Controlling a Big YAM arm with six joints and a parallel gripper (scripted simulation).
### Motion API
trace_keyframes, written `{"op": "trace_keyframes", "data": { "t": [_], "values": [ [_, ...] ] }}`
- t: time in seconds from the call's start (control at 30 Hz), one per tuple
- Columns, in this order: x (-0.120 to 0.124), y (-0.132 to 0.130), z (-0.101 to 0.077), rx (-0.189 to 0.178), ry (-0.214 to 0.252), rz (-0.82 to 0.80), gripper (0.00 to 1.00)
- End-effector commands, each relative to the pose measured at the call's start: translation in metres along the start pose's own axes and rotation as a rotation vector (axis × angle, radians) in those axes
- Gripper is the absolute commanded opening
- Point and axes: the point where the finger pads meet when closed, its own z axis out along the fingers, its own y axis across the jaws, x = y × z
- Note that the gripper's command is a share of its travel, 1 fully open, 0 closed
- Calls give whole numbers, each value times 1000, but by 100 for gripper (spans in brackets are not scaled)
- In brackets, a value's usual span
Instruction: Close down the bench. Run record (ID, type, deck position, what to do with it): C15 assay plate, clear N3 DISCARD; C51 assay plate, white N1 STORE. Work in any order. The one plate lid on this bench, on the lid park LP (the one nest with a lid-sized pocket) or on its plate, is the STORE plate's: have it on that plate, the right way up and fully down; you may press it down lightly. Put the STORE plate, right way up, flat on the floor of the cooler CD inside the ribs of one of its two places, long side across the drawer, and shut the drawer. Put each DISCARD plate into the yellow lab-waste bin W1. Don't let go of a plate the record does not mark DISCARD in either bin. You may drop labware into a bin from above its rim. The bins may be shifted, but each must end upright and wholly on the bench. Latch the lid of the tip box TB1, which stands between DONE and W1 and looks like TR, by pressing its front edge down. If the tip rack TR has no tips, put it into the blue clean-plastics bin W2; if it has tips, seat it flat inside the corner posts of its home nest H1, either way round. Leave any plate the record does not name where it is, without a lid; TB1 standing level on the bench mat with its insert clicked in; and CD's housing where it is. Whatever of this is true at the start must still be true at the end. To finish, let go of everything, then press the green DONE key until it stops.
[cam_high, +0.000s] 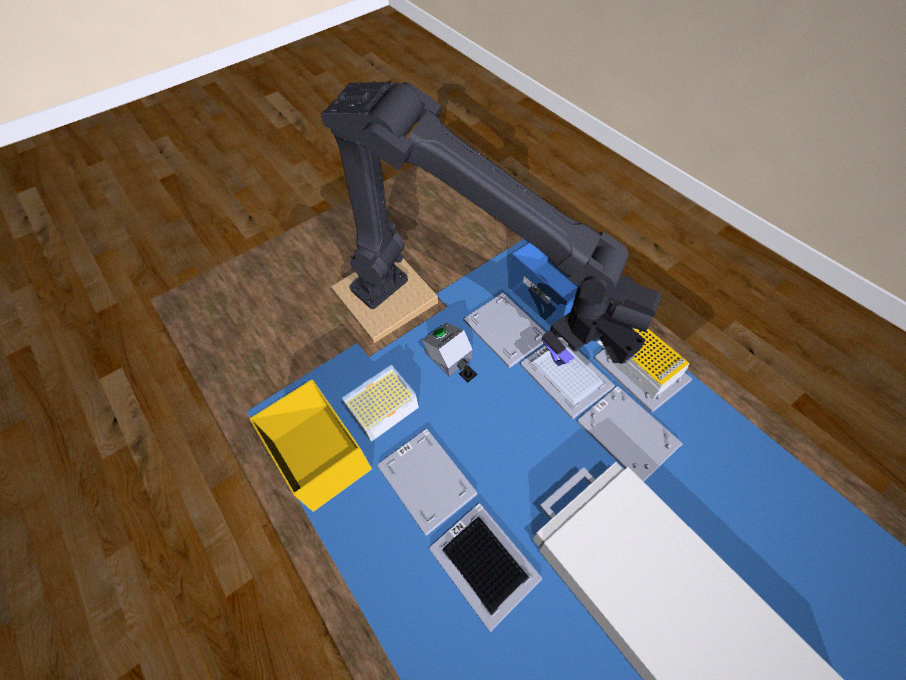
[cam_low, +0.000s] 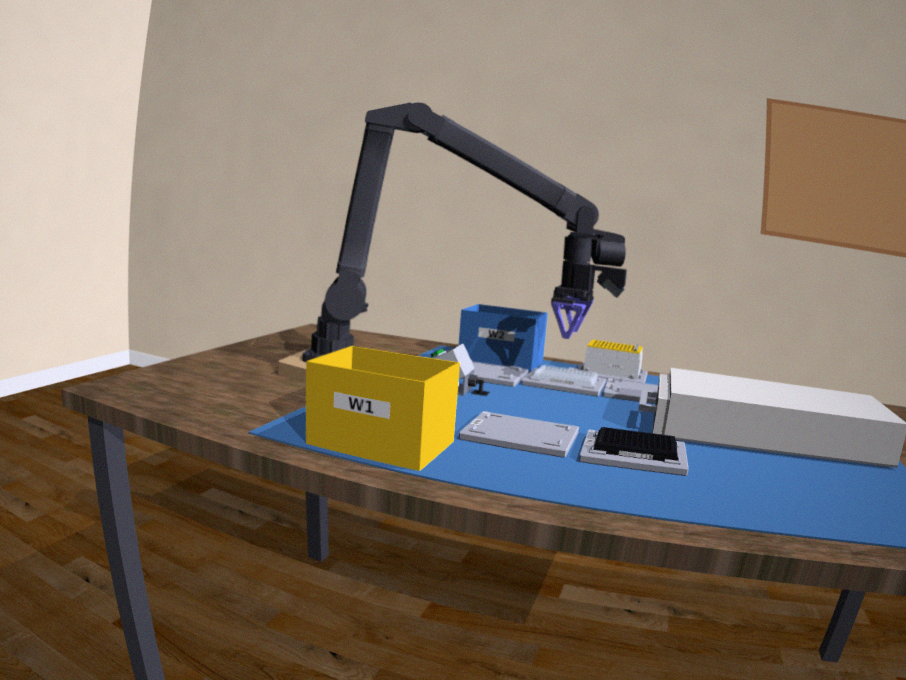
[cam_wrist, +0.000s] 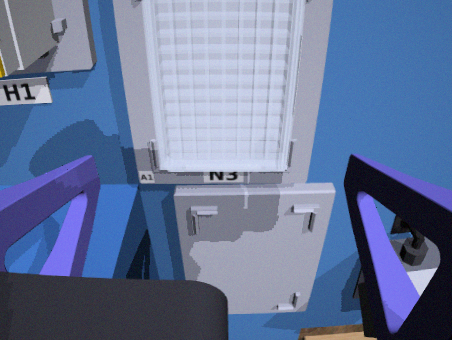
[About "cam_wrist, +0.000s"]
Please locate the grey button box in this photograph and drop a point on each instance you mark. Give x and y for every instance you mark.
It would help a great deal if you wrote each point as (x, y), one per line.
(419, 266)

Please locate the white label plate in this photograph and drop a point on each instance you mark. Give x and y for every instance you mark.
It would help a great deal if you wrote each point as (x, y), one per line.
(25, 91)

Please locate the blue bench mat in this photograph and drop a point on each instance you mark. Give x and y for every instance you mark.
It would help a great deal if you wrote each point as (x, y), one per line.
(386, 95)

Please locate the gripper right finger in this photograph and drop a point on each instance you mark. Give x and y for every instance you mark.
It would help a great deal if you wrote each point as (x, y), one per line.
(428, 209)

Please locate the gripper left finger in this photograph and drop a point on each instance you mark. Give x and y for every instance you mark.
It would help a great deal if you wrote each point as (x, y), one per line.
(26, 205)

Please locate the blue open-top bin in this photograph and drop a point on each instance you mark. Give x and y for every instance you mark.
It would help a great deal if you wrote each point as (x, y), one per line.
(119, 247)

